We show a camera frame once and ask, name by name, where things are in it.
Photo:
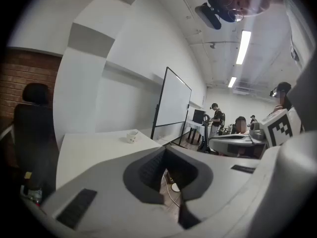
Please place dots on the table with white cloth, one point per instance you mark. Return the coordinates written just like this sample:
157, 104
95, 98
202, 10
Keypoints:
195, 128

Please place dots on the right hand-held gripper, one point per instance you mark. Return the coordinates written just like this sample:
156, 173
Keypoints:
280, 129

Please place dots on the long ceiling light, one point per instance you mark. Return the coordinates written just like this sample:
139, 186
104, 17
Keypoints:
232, 82
243, 47

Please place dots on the clear plastic bottles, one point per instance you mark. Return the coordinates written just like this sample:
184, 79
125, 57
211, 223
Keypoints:
33, 195

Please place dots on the black office chair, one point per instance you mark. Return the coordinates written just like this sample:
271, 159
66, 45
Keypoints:
32, 133

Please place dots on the yellow sticky note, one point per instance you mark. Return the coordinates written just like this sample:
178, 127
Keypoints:
28, 175

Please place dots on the black monitor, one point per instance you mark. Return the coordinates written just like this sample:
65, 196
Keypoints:
198, 115

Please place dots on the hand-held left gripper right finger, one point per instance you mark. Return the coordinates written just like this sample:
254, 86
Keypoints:
235, 182

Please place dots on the whiteboard on black stand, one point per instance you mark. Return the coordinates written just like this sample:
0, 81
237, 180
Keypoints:
173, 100

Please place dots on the person's white shirt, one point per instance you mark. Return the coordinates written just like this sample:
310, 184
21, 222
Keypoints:
297, 16

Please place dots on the black upright stand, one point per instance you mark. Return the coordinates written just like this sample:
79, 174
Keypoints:
205, 133

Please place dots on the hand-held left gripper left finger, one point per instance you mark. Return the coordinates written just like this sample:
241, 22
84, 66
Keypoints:
104, 182

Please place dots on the person's face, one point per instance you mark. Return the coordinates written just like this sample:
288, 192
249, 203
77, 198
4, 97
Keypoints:
250, 1

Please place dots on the black head-mounted camera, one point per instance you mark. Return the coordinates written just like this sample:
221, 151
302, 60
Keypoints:
210, 12

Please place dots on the white cup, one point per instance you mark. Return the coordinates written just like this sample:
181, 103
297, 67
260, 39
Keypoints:
132, 139

